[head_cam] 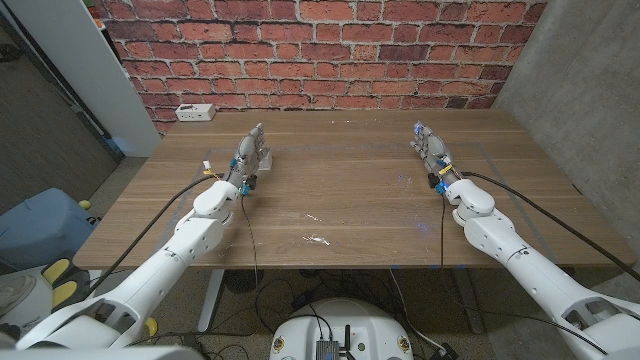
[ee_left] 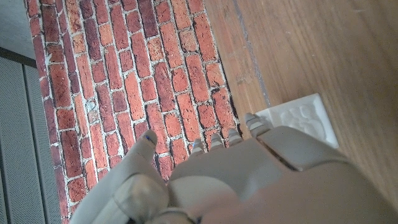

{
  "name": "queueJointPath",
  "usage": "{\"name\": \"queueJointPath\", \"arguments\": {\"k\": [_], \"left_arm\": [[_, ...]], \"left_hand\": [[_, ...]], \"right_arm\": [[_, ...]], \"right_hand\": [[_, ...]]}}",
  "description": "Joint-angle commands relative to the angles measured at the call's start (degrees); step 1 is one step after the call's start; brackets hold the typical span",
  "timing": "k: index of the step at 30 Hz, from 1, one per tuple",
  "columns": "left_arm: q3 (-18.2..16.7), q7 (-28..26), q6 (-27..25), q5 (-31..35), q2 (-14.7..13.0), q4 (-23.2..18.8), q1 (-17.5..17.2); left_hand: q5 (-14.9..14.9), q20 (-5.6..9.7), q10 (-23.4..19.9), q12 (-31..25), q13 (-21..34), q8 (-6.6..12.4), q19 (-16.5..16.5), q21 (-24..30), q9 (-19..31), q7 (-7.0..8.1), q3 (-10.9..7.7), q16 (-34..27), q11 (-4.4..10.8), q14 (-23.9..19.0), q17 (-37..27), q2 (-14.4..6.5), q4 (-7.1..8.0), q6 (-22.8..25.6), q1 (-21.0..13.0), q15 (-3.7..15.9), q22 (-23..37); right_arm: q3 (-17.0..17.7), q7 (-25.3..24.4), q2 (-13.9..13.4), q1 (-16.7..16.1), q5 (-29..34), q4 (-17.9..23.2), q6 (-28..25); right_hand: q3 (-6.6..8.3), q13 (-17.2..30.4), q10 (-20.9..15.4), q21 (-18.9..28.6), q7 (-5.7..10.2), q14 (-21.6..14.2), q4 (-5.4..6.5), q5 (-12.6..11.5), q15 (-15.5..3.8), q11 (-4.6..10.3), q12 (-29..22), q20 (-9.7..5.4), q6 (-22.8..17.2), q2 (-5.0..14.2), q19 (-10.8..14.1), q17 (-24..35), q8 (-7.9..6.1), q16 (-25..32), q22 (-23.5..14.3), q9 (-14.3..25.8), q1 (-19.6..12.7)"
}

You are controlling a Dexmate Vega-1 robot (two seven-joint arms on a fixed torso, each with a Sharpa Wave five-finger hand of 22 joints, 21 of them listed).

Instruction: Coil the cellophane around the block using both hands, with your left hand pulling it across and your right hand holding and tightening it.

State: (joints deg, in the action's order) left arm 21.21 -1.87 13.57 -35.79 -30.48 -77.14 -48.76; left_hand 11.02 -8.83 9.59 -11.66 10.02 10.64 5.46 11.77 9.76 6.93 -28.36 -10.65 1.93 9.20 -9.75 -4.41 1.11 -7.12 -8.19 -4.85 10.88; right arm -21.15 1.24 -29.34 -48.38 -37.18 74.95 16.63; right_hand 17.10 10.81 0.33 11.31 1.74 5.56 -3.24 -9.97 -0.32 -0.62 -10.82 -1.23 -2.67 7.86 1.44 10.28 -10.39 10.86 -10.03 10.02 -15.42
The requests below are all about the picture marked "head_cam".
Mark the white table leg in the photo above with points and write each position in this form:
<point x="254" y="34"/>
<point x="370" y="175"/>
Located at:
<point x="212" y="295"/>

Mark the grey white sneaker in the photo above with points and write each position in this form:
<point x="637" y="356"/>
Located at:
<point x="15" y="295"/>

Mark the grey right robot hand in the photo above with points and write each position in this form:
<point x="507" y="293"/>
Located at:
<point x="435" y="152"/>

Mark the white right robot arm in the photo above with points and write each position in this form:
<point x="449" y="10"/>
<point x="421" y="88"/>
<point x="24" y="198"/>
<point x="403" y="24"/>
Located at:
<point x="540" y="280"/>

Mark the yellow banana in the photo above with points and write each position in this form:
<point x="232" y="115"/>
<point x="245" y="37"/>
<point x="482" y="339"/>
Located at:
<point x="151" y="326"/>

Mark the black and yellow object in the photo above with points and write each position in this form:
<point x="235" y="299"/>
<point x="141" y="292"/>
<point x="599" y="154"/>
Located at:
<point x="55" y="270"/>

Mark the red brick print backdrop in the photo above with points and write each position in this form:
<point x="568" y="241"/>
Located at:
<point x="325" y="50"/>

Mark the white robot torso edge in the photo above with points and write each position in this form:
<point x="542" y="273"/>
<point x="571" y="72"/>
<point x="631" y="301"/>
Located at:
<point x="100" y="354"/>

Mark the white power strip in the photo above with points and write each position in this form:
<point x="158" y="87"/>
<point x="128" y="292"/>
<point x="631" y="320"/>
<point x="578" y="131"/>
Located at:
<point x="195" y="113"/>

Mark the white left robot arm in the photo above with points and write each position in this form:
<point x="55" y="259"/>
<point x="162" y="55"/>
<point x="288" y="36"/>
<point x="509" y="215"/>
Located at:
<point x="150" y="270"/>

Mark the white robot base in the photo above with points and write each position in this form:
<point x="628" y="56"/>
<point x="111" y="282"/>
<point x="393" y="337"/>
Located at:
<point x="370" y="325"/>

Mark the clear cellophane sheet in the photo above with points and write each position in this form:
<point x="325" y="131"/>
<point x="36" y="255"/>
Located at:
<point x="316" y="240"/>

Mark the black plug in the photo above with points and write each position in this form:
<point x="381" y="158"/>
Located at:
<point x="447" y="351"/>

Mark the white wall panel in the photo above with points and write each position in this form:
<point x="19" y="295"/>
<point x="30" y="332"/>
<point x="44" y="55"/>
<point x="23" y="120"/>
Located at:
<point x="75" y="60"/>

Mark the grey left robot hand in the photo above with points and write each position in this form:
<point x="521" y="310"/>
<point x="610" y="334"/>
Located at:
<point x="247" y="155"/>

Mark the black electronics box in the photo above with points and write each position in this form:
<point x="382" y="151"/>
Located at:
<point x="327" y="350"/>

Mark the black round floor object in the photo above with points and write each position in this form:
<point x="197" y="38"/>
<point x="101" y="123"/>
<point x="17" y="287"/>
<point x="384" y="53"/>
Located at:
<point x="242" y="281"/>

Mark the grey table leg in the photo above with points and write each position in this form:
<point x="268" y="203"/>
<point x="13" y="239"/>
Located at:
<point x="467" y="300"/>

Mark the small yellow-green ball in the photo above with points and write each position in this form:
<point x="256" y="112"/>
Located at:
<point x="85" y="204"/>

